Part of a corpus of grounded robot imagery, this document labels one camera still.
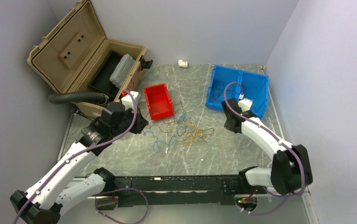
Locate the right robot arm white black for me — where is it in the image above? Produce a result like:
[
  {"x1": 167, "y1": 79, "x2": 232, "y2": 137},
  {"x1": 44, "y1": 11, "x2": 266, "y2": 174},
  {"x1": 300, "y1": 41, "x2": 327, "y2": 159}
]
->
[{"x1": 221, "y1": 98, "x2": 313, "y2": 196}]

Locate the black toolbox tray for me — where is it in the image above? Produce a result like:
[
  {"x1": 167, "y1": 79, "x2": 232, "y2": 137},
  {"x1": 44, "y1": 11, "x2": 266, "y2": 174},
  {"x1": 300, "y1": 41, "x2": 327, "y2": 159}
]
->
[{"x1": 88, "y1": 50, "x2": 122, "y2": 101}]

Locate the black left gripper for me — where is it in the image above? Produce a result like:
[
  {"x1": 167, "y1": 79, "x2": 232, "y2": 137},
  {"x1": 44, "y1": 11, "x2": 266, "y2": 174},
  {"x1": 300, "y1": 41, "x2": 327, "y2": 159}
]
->
[{"x1": 111, "y1": 105, "x2": 148, "y2": 138}]

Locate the blue bin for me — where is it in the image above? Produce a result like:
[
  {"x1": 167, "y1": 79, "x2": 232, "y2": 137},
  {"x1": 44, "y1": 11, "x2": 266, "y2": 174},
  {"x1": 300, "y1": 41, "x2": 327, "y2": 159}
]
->
[
  {"x1": 205, "y1": 65, "x2": 243, "y2": 111},
  {"x1": 241, "y1": 71, "x2": 269, "y2": 119}
]

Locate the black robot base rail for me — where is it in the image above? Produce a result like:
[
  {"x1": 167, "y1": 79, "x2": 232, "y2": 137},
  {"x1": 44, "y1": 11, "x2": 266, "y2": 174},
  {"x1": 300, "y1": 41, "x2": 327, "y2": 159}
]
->
[{"x1": 84, "y1": 167, "x2": 268, "y2": 208}]

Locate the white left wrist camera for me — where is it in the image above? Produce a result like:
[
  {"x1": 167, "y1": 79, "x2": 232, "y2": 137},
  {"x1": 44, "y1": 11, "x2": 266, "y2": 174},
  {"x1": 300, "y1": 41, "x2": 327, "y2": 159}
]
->
[{"x1": 121, "y1": 91, "x2": 141, "y2": 110}]

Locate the tan hard toolbox case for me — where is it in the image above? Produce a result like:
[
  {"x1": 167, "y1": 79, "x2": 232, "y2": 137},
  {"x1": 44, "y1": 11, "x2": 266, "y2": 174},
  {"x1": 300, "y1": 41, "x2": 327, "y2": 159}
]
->
[{"x1": 27, "y1": 0, "x2": 147, "y2": 102}]

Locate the yellow wire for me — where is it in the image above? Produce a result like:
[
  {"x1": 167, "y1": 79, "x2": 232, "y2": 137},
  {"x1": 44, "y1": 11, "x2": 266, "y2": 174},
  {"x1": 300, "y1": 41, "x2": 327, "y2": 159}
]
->
[{"x1": 180, "y1": 116, "x2": 211, "y2": 147}]

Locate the black corrugated hose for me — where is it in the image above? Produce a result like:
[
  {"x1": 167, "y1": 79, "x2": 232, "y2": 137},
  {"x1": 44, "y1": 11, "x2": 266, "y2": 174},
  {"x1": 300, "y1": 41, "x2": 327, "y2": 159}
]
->
[{"x1": 48, "y1": 91, "x2": 109, "y2": 105}]

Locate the white pipe elbow fitting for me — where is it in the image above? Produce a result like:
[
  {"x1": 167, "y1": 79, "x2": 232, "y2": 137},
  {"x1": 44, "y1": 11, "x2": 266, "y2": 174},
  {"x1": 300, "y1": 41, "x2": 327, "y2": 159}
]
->
[{"x1": 177, "y1": 59, "x2": 188, "y2": 68}]

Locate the grey plastic organizer box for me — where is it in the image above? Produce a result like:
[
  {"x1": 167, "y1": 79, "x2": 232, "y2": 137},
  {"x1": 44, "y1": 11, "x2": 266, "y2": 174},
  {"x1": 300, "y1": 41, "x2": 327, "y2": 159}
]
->
[{"x1": 109, "y1": 54, "x2": 135, "y2": 88}]

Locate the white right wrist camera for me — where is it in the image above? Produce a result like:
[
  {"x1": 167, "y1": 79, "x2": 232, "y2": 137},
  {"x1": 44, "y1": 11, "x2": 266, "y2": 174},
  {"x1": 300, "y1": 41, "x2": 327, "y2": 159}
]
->
[{"x1": 238, "y1": 98, "x2": 253, "y2": 112}]

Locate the red plastic bin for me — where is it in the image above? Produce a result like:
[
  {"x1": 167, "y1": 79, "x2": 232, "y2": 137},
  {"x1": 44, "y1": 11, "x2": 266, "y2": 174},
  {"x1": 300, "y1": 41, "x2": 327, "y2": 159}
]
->
[{"x1": 144, "y1": 83, "x2": 174, "y2": 120}]

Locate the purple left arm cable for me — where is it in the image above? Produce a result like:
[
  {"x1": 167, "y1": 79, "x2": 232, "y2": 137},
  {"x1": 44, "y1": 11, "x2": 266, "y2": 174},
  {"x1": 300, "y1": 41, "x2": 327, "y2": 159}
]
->
[{"x1": 13, "y1": 90, "x2": 149, "y2": 224}]

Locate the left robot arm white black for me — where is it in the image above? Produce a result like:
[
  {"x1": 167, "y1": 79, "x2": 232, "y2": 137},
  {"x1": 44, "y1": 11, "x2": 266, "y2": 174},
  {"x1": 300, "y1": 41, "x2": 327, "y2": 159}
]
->
[{"x1": 10, "y1": 103, "x2": 148, "y2": 224}]

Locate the blue bin right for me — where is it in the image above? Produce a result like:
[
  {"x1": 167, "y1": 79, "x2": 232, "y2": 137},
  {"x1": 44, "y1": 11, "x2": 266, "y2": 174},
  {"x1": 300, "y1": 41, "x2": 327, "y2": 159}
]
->
[{"x1": 241, "y1": 71, "x2": 269, "y2": 119}]

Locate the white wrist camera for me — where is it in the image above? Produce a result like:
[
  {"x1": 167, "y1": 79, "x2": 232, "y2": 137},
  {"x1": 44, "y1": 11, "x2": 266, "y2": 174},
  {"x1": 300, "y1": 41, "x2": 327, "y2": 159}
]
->
[
  {"x1": 121, "y1": 91, "x2": 141, "y2": 110},
  {"x1": 238, "y1": 98, "x2": 253, "y2": 112}
]

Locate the blue bin left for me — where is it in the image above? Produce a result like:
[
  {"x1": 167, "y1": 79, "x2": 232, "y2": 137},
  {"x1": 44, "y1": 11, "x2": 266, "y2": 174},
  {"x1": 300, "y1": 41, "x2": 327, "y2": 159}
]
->
[{"x1": 205, "y1": 65, "x2": 243, "y2": 111}]

